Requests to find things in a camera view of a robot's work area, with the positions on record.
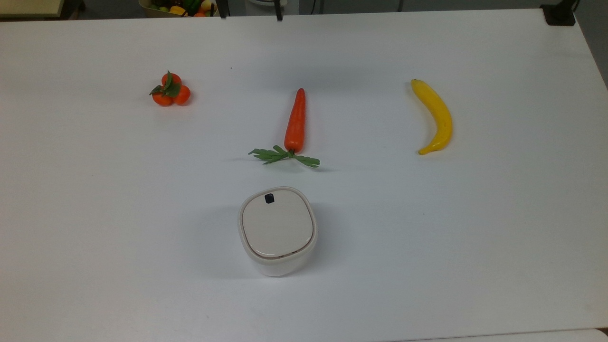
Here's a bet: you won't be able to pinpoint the yellow toy banana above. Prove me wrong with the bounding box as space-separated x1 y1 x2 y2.
410 78 454 156

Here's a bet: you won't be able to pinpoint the beige wooden board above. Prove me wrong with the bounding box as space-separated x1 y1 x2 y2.
0 0 66 19

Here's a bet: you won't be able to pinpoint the basket of toy fruit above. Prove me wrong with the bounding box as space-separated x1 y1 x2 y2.
139 0 219 18

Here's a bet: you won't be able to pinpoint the black stand base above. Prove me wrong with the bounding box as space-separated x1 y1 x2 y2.
541 0 581 26

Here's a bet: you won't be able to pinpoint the orange toy tangerine cluster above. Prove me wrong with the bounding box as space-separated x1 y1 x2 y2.
149 70 192 107

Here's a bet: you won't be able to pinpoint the orange toy carrot green leaves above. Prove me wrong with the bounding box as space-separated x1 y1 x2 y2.
248 88 321 169

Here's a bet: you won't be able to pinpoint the cream garbage bin with lid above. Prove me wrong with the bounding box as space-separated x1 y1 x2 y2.
237 186 318 278

